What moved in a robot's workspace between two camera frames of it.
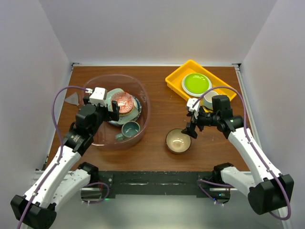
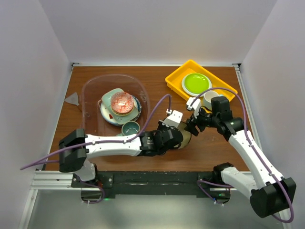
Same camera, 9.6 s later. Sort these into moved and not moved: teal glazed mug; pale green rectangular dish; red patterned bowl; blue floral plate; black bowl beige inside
Moved: black bowl beige inside
Not moved: pale green rectangular dish; red patterned bowl; blue floral plate; teal glazed mug
